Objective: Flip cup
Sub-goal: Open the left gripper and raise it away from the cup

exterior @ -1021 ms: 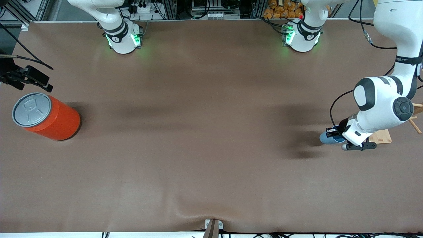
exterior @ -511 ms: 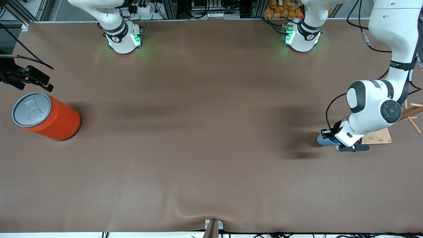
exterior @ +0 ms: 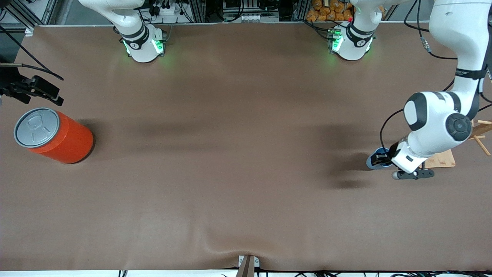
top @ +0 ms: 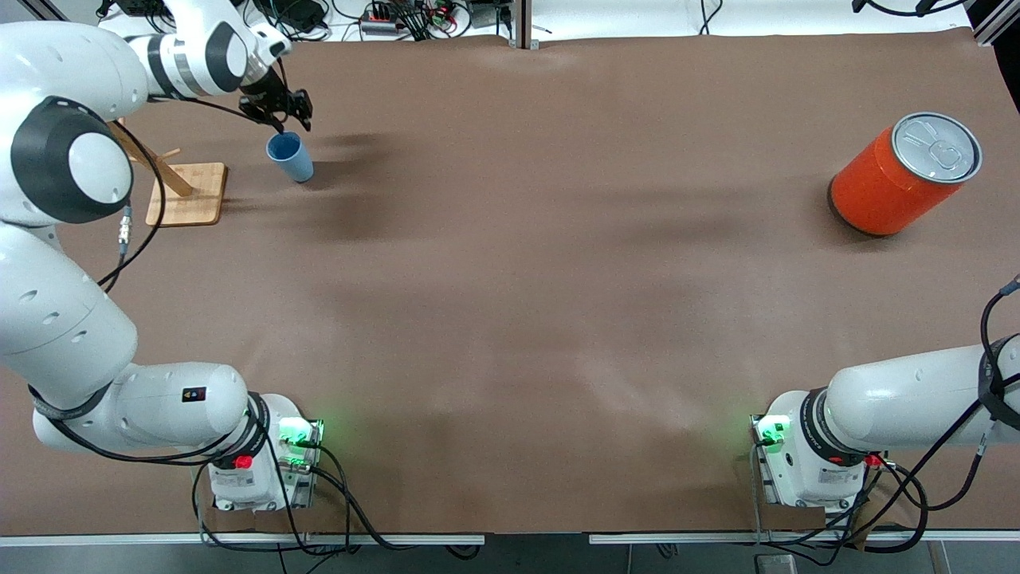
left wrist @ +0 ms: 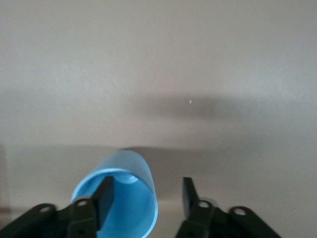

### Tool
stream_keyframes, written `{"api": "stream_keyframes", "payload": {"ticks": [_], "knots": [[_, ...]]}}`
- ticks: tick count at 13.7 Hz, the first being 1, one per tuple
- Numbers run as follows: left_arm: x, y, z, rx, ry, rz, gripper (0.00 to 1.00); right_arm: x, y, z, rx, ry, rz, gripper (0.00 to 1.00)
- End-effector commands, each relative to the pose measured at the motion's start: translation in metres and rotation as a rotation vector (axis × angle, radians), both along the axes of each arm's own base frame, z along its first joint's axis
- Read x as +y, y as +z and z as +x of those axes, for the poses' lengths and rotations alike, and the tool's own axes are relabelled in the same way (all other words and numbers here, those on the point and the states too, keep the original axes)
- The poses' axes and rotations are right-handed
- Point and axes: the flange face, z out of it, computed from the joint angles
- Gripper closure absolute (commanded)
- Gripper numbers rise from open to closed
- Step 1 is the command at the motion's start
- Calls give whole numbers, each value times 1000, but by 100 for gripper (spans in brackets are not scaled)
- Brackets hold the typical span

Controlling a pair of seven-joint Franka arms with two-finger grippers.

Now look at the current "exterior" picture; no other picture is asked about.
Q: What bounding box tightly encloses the light blue cup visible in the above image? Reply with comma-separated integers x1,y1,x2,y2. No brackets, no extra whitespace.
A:
366,147,394,170

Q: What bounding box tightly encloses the metal clamp bracket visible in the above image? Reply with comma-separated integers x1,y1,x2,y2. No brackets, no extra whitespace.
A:
238,255,260,277

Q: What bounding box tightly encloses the long white power strip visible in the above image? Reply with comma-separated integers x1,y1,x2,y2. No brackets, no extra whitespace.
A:
226,13,279,23

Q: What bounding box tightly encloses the bag of orange items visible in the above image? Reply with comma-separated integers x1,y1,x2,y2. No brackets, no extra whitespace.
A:
306,0,355,22

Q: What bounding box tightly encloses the brown table mat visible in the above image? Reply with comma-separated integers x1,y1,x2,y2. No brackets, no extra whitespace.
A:
0,22,492,272

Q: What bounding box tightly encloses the orange can with grey lid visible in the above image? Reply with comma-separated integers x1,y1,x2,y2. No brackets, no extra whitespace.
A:
14,107,94,165

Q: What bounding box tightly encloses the wooden mug rack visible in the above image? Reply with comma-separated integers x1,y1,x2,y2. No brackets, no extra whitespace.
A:
423,118,492,169

